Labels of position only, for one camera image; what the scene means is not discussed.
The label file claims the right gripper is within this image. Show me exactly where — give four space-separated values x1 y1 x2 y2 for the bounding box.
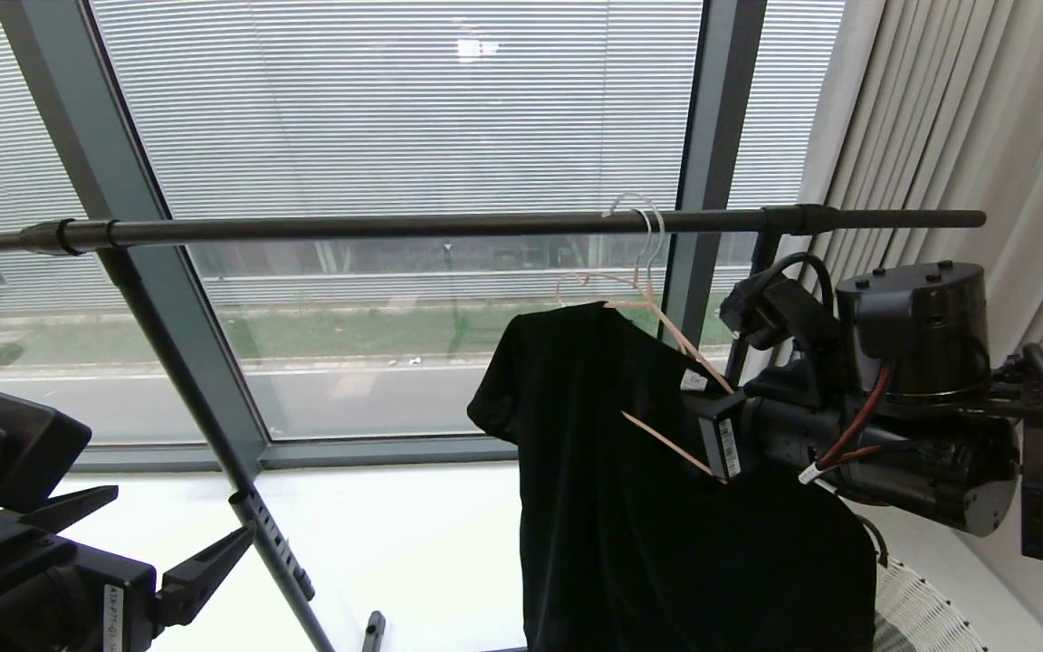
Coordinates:
695 358 839 481

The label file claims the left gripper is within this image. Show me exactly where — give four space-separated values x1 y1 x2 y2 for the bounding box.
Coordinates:
0 484 258 652

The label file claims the pink clothes hanger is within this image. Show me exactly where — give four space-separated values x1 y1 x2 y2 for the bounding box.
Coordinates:
554 206 669 313
601 190 738 484

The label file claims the black garment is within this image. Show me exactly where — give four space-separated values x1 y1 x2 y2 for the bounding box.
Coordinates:
466 302 878 652

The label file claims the white laundry basket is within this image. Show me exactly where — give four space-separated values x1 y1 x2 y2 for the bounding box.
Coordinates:
873 554 990 652

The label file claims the black clothes rack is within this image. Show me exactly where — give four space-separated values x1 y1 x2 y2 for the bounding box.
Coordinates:
0 205 987 652

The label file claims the beige curtain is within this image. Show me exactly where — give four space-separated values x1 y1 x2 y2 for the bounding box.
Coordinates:
761 0 1043 381

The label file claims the window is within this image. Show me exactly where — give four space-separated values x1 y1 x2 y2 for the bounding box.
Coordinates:
0 0 848 474

